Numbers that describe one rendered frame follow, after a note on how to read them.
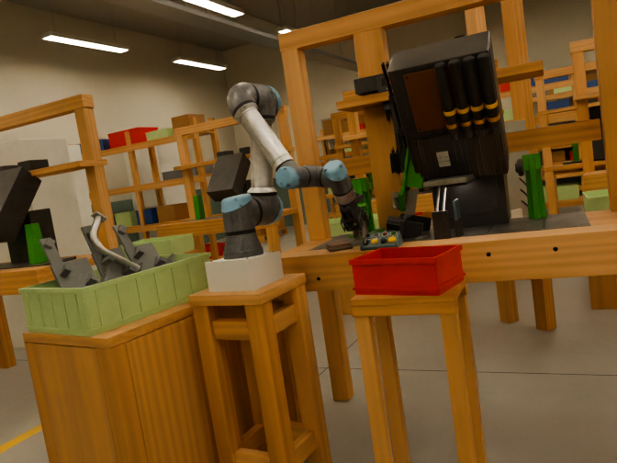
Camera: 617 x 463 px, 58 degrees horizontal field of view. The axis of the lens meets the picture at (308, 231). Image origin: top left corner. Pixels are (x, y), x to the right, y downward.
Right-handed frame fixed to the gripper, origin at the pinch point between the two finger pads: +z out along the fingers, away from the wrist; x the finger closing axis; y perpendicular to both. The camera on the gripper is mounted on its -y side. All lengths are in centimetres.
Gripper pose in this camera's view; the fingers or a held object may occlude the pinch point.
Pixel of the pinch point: (363, 234)
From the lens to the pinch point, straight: 214.4
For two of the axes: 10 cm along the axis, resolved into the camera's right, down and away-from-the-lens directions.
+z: 3.5, 7.2, 6.0
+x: 9.1, -0.9, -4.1
